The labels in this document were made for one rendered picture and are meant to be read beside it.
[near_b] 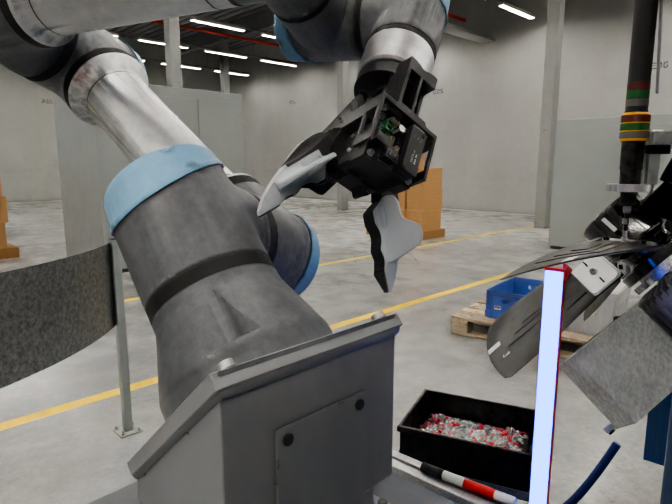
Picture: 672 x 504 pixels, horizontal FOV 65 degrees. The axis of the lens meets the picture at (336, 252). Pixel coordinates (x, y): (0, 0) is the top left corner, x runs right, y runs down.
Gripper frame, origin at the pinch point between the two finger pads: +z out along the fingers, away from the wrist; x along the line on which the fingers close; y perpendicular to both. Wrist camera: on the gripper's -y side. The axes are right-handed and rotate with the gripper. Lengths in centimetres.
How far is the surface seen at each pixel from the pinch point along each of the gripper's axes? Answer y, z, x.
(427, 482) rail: -19.7, 12.5, 39.6
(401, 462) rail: -26.4, 10.4, 40.2
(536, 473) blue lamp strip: -4.8, 8.2, 43.1
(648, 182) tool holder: 3, -41, 52
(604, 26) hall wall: -434, -1081, 754
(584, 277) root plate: -13, -32, 63
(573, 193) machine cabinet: -345, -477, 570
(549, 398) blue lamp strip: -0.6, 0.0, 37.6
